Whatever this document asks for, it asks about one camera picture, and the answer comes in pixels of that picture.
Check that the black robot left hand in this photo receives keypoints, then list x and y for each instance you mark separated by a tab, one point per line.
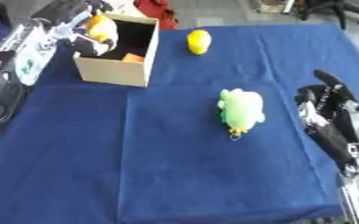
71	17

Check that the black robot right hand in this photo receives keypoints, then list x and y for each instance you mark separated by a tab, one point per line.
326	116

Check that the yellow and white soft toy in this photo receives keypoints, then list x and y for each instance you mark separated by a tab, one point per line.
102	29

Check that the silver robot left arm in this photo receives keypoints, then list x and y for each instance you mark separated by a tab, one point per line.
27	55

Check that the tan cardboard box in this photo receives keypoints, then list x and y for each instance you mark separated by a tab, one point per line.
117	68

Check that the orange toy fruit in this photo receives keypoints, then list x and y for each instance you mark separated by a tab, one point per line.
132	57

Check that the red bag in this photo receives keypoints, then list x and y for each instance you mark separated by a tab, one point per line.
156	13

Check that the green and white soft toy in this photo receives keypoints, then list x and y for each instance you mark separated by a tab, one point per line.
241	109

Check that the black office chair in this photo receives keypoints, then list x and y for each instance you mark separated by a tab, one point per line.
336	10

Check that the yellow toy lemon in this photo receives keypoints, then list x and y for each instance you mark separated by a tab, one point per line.
199	41

